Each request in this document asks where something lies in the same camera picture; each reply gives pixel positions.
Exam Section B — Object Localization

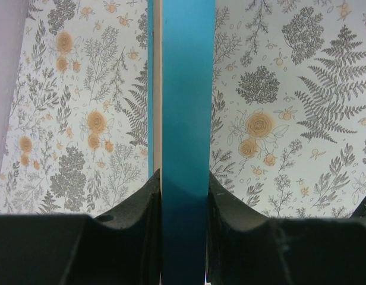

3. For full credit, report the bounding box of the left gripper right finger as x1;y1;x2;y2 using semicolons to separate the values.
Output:
206;176;366;284

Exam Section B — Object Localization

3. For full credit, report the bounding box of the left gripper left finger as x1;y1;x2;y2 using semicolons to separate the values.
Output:
0;172;162;284

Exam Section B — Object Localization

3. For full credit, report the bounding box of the blue picture frame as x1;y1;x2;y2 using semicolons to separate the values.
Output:
149;1;216;284

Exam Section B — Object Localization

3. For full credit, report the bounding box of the floral patterned table mat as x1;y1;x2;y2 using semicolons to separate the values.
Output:
0;1;366;218

